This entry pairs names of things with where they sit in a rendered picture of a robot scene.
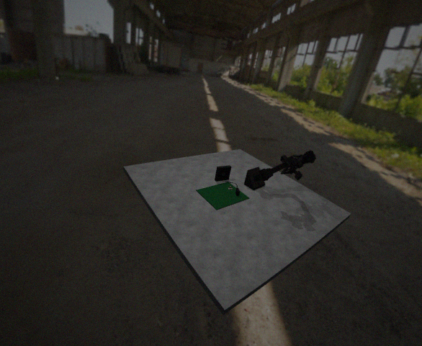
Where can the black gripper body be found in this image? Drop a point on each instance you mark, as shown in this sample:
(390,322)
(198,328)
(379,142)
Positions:
(284,159)

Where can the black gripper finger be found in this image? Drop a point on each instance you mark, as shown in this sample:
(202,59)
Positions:
(289,171)
(286,167)

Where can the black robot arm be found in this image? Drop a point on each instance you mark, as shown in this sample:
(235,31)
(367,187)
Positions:
(265,174)

